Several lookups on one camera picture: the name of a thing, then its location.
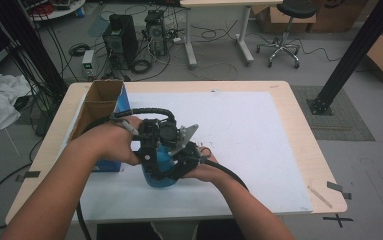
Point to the white table sheet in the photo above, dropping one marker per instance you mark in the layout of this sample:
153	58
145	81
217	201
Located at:
245	150

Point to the white power strip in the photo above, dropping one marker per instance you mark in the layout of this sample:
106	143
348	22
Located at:
177	40

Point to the grey floor mat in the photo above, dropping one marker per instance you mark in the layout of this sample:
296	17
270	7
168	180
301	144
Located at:
349	116

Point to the round white table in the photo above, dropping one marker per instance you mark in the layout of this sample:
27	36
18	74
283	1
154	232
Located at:
62	11

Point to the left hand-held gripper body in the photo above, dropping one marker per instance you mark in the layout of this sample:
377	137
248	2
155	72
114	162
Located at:
169	133

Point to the white power supply unit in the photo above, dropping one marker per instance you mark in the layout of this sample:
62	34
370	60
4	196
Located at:
88	61

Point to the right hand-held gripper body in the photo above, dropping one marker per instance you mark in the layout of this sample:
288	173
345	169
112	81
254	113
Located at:
192	158

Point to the black metal frame post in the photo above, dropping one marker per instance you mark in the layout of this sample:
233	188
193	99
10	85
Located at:
359	46
32	43

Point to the blue cardboard box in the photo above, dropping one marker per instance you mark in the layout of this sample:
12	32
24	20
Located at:
99	106

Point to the large black computer tower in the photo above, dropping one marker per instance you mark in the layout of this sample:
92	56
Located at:
122	36

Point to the blue bottle with white cap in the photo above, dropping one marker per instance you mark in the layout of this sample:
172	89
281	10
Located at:
159	182

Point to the low wide cardboard box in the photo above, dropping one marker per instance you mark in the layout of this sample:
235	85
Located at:
279	21

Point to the white-legged desk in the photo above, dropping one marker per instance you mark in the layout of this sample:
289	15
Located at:
212	2

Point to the person's left hand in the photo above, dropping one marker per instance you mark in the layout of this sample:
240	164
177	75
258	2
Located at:
112	143

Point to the tall cardboard box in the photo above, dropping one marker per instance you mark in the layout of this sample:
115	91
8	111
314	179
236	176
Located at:
335	16

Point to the thin wooden stick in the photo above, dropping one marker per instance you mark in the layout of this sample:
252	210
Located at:
320	197

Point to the black and grey computer tower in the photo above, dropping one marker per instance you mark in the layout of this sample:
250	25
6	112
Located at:
155	31

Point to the black swivel stool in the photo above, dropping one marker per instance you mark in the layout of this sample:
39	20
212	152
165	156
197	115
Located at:
295	8

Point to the person's right hand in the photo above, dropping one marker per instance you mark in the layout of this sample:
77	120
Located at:
212	173

